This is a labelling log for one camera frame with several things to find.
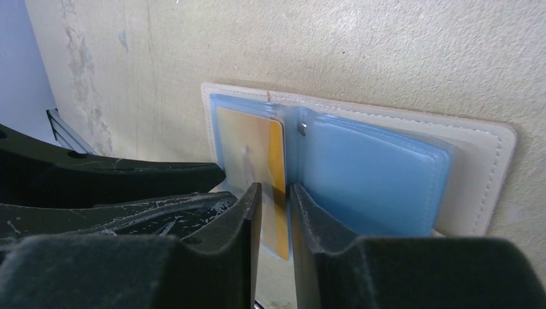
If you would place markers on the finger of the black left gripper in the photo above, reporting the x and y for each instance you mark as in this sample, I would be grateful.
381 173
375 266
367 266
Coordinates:
173 215
37 174

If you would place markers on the aluminium frame rail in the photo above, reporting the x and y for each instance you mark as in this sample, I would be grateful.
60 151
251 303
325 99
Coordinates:
65 135

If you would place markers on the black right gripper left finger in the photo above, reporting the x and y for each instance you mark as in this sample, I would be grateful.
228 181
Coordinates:
214 267

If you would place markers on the gold card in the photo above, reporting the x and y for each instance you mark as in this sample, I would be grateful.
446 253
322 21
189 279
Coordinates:
251 150

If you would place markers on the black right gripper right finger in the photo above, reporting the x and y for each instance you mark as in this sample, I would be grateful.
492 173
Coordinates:
336 268

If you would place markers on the beige card holder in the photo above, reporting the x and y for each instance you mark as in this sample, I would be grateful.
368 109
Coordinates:
381 171

